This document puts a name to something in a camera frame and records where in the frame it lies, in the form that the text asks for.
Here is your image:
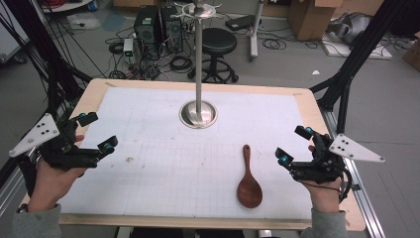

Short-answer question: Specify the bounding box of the round white table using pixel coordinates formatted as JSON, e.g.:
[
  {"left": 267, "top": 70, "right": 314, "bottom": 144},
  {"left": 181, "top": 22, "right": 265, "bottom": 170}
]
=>
[{"left": 40, "top": 0, "right": 95, "bottom": 14}]

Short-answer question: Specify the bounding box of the black wrist strap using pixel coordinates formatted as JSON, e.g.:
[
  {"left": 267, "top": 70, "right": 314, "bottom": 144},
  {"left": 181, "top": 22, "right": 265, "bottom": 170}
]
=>
[{"left": 18, "top": 154, "right": 42, "bottom": 196}]

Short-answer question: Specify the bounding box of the small cardboard box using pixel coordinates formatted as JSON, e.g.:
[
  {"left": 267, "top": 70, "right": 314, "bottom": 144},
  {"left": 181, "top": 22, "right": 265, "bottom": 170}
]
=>
[{"left": 402, "top": 31, "right": 420, "bottom": 72}]

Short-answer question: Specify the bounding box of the black round stool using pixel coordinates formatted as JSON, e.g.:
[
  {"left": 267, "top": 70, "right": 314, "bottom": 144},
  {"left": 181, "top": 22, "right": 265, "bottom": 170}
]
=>
[{"left": 187, "top": 27, "right": 240, "bottom": 84}]

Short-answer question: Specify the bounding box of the aluminium rail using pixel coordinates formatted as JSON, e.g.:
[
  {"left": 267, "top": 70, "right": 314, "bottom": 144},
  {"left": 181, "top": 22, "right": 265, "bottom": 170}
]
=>
[
  {"left": 318, "top": 107, "right": 386, "bottom": 238},
  {"left": 0, "top": 145, "right": 44, "bottom": 217}
]

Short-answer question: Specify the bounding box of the white stand post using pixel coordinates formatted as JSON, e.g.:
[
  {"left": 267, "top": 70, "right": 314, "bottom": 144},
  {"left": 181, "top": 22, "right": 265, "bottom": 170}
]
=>
[{"left": 249, "top": 0, "right": 265, "bottom": 61}]

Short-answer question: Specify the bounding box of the white cabinet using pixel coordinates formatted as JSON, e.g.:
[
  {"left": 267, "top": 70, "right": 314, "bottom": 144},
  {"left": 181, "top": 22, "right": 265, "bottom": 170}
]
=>
[{"left": 0, "top": 5, "right": 32, "bottom": 64}]

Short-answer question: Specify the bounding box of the person's right hand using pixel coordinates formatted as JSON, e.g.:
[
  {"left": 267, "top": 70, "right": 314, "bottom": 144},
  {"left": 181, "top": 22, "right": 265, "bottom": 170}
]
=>
[{"left": 300, "top": 145, "right": 343, "bottom": 214}]

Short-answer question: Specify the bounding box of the coiled black cable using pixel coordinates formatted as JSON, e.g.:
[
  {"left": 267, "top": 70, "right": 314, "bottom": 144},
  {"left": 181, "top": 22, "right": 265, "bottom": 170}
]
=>
[
  {"left": 169, "top": 55, "right": 194, "bottom": 72},
  {"left": 262, "top": 37, "right": 287, "bottom": 52},
  {"left": 108, "top": 41, "right": 125, "bottom": 56}
]

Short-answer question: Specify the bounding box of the person's left hand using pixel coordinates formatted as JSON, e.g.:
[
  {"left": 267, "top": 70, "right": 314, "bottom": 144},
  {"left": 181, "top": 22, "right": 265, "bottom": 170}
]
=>
[{"left": 28, "top": 133, "right": 88, "bottom": 213}]

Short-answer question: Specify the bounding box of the flat black case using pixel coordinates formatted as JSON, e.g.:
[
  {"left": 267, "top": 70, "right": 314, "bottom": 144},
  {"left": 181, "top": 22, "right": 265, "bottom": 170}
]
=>
[{"left": 225, "top": 14, "right": 258, "bottom": 33}]

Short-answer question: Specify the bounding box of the small white power supply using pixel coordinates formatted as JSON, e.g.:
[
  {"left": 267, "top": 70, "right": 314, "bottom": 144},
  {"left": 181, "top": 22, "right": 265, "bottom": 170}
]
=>
[{"left": 123, "top": 38, "right": 135, "bottom": 64}]

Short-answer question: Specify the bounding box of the white grid mat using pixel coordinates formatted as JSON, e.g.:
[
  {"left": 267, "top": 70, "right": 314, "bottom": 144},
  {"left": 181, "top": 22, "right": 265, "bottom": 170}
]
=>
[{"left": 58, "top": 86, "right": 314, "bottom": 220}]

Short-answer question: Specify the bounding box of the large cardboard box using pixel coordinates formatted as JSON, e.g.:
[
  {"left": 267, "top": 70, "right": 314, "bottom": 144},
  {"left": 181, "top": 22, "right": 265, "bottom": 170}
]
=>
[{"left": 286, "top": 0, "right": 345, "bottom": 42}]

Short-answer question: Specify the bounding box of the black computer tower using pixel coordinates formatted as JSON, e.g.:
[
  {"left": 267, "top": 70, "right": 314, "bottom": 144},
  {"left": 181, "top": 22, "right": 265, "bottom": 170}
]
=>
[
  {"left": 133, "top": 5, "right": 160, "bottom": 61},
  {"left": 159, "top": 5, "right": 184, "bottom": 55}
]

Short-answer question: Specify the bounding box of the grey bag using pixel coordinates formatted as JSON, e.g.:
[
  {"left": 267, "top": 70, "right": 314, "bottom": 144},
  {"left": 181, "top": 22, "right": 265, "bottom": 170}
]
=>
[{"left": 326, "top": 12, "right": 373, "bottom": 46}]

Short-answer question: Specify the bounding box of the white floor board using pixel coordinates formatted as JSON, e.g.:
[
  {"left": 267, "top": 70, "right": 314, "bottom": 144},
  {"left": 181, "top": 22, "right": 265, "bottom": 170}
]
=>
[{"left": 321, "top": 34, "right": 393, "bottom": 60}]

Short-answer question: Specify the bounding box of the brown wooden spoon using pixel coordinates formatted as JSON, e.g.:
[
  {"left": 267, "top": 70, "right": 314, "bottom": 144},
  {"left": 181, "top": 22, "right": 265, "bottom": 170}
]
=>
[{"left": 236, "top": 144, "right": 263, "bottom": 209}]

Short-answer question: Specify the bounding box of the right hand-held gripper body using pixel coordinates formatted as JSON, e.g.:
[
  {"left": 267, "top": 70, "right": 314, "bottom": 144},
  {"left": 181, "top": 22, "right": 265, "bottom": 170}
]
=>
[{"left": 290, "top": 133, "right": 386, "bottom": 184}]

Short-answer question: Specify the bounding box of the metal utensil rack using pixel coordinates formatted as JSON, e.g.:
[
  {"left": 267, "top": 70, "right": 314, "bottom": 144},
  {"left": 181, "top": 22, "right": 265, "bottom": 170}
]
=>
[{"left": 171, "top": 0, "right": 223, "bottom": 130}]

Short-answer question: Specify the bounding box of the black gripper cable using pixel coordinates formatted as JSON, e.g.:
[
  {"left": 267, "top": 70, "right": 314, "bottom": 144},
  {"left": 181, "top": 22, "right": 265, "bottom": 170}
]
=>
[{"left": 339, "top": 167, "right": 354, "bottom": 203}]

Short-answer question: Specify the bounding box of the black metal frame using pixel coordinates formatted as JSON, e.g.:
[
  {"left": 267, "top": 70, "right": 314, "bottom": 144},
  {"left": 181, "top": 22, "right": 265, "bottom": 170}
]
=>
[
  {"left": 0, "top": 0, "right": 94, "bottom": 189},
  {"left": 309, "top": 0, "right": 420, "bottom": 144}
]

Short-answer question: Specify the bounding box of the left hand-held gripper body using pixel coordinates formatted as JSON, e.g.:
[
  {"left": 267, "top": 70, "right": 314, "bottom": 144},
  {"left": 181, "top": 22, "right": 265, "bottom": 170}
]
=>
[{"left": 8, "top": 113, "right": 100, "bottom": 172}]

